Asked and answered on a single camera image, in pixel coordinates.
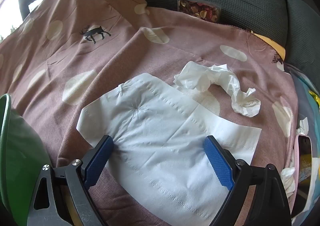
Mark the small white tissue piece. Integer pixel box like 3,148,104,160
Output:
296,117,310,136
280,166,297,199

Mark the crumpled white tissue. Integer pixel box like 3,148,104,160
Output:
173,61,261,117

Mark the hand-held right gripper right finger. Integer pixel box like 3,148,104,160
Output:
204,135,292,226

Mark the pink dotted deer blanket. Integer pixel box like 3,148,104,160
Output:
0,0,300,226

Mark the phone in pink case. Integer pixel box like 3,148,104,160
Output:
291,135,313,216

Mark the dark-framed window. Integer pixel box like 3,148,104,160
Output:
0,0,65,39

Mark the light blue printed cloth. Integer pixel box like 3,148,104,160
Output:
292,73,320,136

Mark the clear box of dried petals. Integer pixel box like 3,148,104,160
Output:
177,0,222,22

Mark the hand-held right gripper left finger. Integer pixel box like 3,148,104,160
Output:
27,135,114,226

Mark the yellow cloth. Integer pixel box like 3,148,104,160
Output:
250,30,286,60

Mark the green bowl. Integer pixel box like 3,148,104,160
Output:
0,94,54,226

